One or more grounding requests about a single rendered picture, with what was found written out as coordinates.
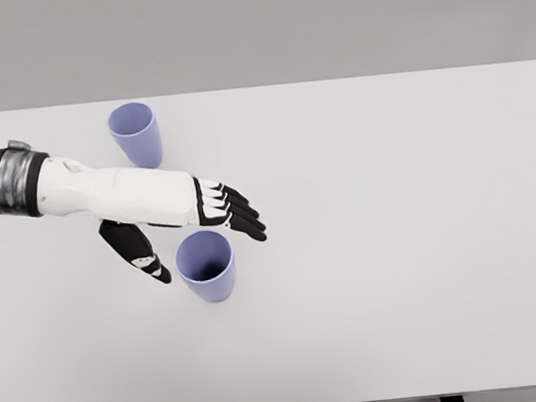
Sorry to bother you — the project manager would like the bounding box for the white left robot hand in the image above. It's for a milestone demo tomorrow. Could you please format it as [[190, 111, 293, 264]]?
[[87, 152, 272, 292]]

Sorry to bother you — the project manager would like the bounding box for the lavender plastic cup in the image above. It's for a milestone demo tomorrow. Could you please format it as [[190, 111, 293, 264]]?
[[171, 227, 238, 306], [105, 99, 165, 172]]

